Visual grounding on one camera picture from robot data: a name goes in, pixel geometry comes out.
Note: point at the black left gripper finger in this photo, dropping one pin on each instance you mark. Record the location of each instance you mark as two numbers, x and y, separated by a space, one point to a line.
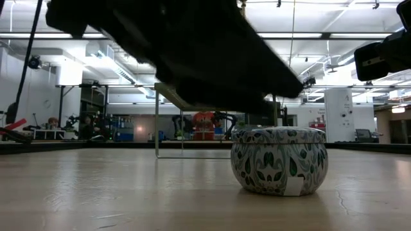
224 93
263 70

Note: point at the tall gold candlestick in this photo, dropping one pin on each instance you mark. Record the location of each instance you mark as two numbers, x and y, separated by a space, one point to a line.
244 6

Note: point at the green floral candle tin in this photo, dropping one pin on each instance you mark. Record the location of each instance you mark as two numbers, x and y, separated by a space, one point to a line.
279 160

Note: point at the long ceiling light strip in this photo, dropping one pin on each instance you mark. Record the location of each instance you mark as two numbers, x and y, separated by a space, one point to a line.
289 35

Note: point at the black ceiling spotlight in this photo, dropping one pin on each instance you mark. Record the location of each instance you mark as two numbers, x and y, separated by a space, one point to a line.
309 81
34 62

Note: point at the white pillar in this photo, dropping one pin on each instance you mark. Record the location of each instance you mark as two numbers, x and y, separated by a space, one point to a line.
337 109

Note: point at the black office chair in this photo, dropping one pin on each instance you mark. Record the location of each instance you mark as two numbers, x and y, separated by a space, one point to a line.
363 134

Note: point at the red storage shelf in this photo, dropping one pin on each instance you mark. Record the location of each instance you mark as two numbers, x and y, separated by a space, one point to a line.
318 125

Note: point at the black background rack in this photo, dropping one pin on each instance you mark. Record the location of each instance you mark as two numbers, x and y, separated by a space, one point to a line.
93 99

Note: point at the white background table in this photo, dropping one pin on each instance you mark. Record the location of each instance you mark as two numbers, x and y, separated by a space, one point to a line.
48 131

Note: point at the red bar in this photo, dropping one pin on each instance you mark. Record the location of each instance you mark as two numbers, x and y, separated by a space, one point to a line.
16 124

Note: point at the black aluminium table frame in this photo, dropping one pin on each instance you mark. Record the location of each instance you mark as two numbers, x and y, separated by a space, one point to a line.
64 147

